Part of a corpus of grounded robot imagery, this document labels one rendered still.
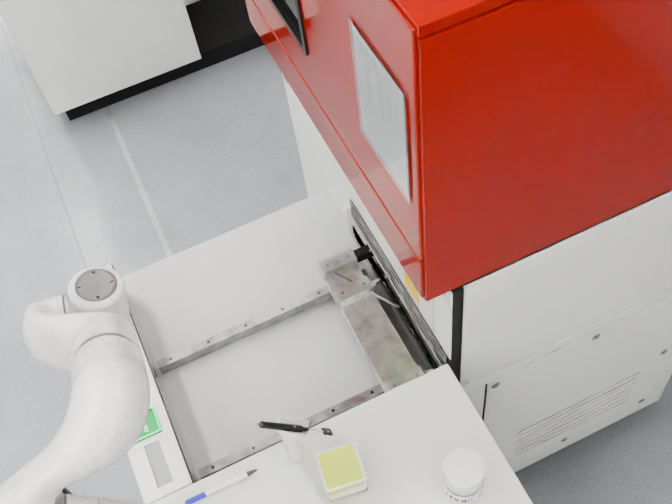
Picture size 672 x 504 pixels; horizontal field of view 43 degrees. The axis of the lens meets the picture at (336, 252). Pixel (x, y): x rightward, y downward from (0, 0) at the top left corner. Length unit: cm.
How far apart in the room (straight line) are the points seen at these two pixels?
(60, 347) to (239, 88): 244
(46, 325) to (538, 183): 75
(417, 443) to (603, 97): 71
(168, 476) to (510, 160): 86
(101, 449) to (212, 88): 274
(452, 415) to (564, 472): 105
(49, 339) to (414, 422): 70
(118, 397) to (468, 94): 55
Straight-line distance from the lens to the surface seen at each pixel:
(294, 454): 160
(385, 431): 163
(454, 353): 166
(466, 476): 150
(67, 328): 124
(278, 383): 185
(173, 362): 190
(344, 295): 183
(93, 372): 102
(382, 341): 180
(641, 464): 270
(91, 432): 99
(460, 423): 163
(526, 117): 120
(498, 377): 187
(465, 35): 103
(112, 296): 132
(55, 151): 360
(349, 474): 153
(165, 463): 169
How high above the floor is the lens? 247
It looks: 55 degrees down
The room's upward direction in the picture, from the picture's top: 10 degrees counter-clockwise
